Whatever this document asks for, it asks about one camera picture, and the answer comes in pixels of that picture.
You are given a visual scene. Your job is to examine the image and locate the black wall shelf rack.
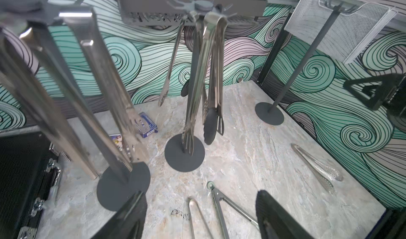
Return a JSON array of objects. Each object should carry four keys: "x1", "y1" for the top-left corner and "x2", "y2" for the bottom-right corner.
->
[{"x1": 117, "y1": 0, "x2": 268, "y2": 26}]

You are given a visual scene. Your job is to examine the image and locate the grey utensil stand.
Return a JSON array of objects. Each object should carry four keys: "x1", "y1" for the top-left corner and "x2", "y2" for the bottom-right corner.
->
[
  {"x1": 1, "y1": 0, "x2": 151, "y2": 211},
  {"x1": 165, "y1": 0, "x2": 234, "y2": 172},
  {"x1": 255, "y1": 0, "x2": 358, "y2": 126}
]

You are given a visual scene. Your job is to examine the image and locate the colourful card box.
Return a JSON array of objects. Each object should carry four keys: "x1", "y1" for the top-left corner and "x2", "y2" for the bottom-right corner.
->
[{"x1": 110, "y1": 134, "x2": 123, "y2": 152}]

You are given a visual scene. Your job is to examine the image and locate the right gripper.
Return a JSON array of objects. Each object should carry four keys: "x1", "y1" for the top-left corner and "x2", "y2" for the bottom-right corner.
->
[{"x1": 343, "y1": 73, "x2": 406, "y2": 133}]

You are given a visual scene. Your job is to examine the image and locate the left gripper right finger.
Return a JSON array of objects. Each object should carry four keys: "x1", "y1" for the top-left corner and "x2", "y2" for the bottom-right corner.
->
[{"x1": 255, "y1": 190, "x2": 313, "y2": 239}]

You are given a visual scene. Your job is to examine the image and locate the steel tongs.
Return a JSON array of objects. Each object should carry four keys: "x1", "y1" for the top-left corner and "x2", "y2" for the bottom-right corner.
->
[
  {"x1": 182, "y1": 11, "x2": 224, "y2": 155},
  {"x1": 158, "y1": 18, "x2": 186, "y2": 107},
  {"x1": 1, "y1": 25, "x2": 98, "y2": 180},
  {"x1": 291, "y1": 143, "x2": 344, "y2": 194},
  {"x1": 59, "y1": 7, "x2": 150, "y2": 163},
  {"x1": 188, "y1": 197, "x2": 214, "y2": 239}
]

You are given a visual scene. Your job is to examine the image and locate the blue card box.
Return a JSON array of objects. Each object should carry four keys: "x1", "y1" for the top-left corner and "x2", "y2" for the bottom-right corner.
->
[{"x1": 139, "y1": 112, "x2": 158, "y2": 138}]

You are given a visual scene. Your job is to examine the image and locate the green tipped tongs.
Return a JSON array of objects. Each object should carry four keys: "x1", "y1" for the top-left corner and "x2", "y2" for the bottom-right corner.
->
[{"x1": 207, "y1": 181, "x2": 260, "y2": 239}]

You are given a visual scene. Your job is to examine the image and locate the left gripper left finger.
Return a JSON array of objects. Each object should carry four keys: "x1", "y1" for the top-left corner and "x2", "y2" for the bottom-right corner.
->
[{"x1": 92, "y1": 191, "x2": 148, "y2": 239}]

